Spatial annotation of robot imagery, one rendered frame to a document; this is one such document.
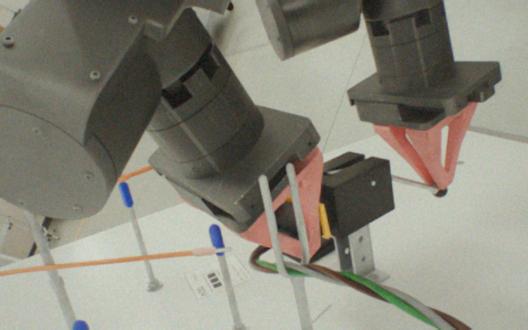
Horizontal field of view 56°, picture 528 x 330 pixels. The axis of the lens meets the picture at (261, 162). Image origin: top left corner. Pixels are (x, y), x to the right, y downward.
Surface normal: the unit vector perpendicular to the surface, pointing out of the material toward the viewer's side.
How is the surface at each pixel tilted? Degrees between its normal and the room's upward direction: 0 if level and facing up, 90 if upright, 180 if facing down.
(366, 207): 97
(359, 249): 97
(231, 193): 26
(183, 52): 104
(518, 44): 0
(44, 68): 71
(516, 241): 49
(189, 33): 110
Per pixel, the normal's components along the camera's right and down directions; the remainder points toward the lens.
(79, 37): 0.32, -0.55
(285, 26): 0.19, 0.37
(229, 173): -0.47, -0.68
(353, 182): 0.56, 0.18
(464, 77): -0.33, -0.85
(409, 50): -0.18, 0.48
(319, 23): 0.29, 0.62
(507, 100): -0.80, -0.37
